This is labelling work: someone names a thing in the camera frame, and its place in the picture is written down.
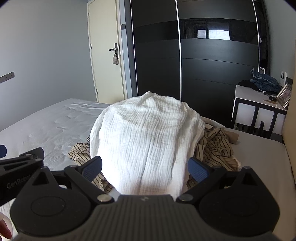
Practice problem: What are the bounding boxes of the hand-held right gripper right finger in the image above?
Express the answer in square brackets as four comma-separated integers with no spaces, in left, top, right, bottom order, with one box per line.
[176,157,264,205]

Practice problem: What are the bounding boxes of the cream door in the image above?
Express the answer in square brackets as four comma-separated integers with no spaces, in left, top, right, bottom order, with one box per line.
[87,0,126,103]

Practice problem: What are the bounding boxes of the beige headboard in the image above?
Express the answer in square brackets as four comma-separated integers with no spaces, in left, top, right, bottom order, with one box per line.
[282,107,296,186]

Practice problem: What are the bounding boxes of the blue jeans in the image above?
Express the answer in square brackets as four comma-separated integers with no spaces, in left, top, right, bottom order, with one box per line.
[250,69,281,93]

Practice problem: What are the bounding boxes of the bed with grey sheet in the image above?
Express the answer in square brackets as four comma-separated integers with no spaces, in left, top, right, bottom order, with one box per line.
[0,97,293,241]

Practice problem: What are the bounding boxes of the silver picture frame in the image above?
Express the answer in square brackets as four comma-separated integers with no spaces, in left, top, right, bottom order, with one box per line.
[276,83,293,109]

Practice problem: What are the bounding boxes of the black sliding wardrobe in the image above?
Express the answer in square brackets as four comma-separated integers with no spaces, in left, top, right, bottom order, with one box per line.
[125,0,271,128]

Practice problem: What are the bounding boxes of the black door handle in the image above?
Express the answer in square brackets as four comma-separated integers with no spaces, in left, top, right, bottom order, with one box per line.
[108,43,119,58]

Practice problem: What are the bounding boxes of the person's left hand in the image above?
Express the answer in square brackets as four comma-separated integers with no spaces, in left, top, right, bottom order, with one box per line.
[0,220,12,240]

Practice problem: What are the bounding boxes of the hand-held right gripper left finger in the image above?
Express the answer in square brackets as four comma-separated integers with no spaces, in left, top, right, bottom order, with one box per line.
[32,156,115,205]

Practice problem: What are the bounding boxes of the grey metal wall strip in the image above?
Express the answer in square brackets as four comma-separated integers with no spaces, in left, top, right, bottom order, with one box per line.
[0,72,15,84]

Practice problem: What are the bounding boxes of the beige striped garment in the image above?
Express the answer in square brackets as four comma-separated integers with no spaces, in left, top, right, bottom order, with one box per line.
[69,120,240,194]

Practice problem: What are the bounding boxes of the dark cloth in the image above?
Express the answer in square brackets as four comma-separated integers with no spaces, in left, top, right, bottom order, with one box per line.
[238,79,262,91]

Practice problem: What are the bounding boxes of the white crinkled muslin cloth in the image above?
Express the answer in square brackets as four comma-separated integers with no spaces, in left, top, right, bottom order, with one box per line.
[90,91,206,196]

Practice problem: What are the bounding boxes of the white and black nightstand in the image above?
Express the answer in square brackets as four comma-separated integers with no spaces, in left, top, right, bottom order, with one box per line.
[232,85,288,139]

